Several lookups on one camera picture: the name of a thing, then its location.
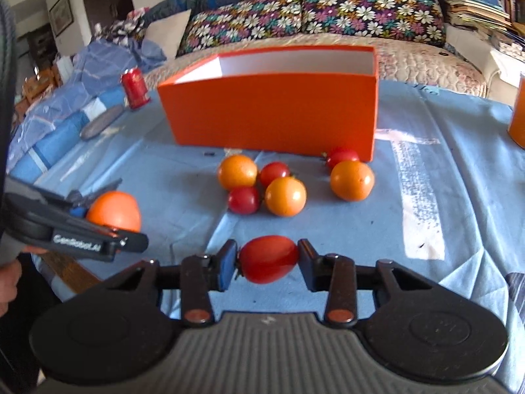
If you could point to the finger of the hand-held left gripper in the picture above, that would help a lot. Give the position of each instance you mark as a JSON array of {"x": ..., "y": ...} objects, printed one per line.
[
  {"x": 78, "y": 210},
  {"x": 82, "y": 236}
]

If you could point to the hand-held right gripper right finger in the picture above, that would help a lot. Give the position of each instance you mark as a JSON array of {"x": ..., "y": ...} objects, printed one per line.
[{"x": 307, "y": 266}]

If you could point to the stack of books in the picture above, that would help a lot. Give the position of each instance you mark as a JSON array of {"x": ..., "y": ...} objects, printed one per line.
[{"x": 475, "y": 4}]

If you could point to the orange canister with lid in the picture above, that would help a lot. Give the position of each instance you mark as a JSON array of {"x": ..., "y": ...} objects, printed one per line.
[{"x": 517, "y": 115}]

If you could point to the floral sofa cushion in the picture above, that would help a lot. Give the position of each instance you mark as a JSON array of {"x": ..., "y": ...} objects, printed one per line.
[
  {"x": 369, "y": 12},
  {"x": 238, "y": 24}
]

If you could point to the red cherry tomato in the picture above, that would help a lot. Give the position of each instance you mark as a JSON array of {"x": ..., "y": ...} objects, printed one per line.
[
  {"x": 244, "y": 200},
  {"x": 268, "y": 258},
  {"x": 342, "y": 156},
  {"x": 275, "y": 173}
]

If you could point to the crumpled blue sheet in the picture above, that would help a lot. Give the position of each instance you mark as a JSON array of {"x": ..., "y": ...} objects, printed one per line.
[{"x": 61, "y": 102}]

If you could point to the grey oval case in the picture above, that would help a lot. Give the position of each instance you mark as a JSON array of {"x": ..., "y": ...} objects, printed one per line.
[{"x": 100, "y": 122}]

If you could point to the orange cherry tomato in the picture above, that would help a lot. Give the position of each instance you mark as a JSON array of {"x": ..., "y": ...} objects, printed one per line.
[
  {"x": 352, "y": 180},
  {"x": 237, "y": 172},
  {"x": 286, "y": 197}
]

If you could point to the orange cardboard box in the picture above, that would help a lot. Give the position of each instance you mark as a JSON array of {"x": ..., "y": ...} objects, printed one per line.
[{"x": 266, "y": 115}]

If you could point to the red soda can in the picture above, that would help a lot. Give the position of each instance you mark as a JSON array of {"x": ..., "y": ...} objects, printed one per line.
[{"x": 135, "y": 88}]

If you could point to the quilted sofa seat cover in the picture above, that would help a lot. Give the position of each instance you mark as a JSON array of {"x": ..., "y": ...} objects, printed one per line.
[{"x": 410, "y": 65}]

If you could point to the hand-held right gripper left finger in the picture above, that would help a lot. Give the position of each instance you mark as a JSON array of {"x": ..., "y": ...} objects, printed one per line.
[{"x": 227, "y": 264}]

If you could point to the brown engraved wooden strip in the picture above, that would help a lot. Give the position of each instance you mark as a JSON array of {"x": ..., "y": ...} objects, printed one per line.
[{"x": 65, "y": 269}]

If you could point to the white pillow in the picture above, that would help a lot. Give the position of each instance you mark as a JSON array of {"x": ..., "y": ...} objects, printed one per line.
[{"x": 168, "y": 35}]

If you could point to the person's left hand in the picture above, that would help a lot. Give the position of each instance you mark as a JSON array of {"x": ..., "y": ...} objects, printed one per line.
[{"x": 8, "y": 283}]

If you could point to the blue star-print tablecloth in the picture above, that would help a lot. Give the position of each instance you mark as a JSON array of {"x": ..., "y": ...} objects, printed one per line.
[{"x": 410, "y": 262}]

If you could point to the framed wall picture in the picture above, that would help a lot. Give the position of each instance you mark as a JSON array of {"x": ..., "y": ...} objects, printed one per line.
[{"x": 61, "y": 14}]

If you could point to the white covered side table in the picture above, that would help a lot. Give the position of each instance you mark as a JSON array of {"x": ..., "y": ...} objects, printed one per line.
[{"x": 484, "y": 57}]

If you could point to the large orange tomato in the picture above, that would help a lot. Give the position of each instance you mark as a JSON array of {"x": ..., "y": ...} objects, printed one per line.
[{"x": 117, "y": 209}]

